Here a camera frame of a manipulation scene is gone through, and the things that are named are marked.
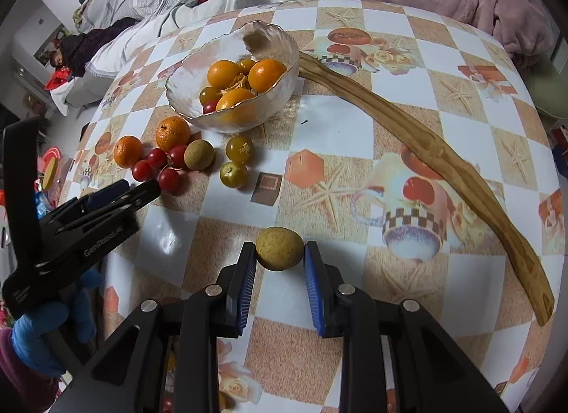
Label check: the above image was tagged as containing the long wooden stick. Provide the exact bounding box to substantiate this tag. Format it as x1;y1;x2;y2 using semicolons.
299;53;555;326

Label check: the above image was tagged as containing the checkered tablecloth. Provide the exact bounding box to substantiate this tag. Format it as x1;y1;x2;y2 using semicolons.
62;0;565;410

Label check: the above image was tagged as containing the clear glass bowl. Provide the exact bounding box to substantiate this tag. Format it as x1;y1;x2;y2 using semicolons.
165;21;299;133

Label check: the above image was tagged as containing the brown longan fruit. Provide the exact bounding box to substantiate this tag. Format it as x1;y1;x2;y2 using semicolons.
255;227;304;271

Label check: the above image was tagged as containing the plastic jar yellow lid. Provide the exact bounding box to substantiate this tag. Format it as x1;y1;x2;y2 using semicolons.
42;154;72;205

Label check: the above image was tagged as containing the orange kumquat in bowl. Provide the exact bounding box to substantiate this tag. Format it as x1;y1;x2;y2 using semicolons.
215;88;255;111
207;59;241;90
247;59;287;93

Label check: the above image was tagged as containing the large orange mandarin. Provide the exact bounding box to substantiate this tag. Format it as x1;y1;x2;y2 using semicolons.
113;135;142;169

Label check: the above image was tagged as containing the yellow-green cherry tomato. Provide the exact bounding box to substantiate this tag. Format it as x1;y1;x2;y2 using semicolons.
219;161;249;189
225;135;255;164

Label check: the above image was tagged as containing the blue gloved hand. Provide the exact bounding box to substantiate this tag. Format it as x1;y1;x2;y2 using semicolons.
11;269;102;378

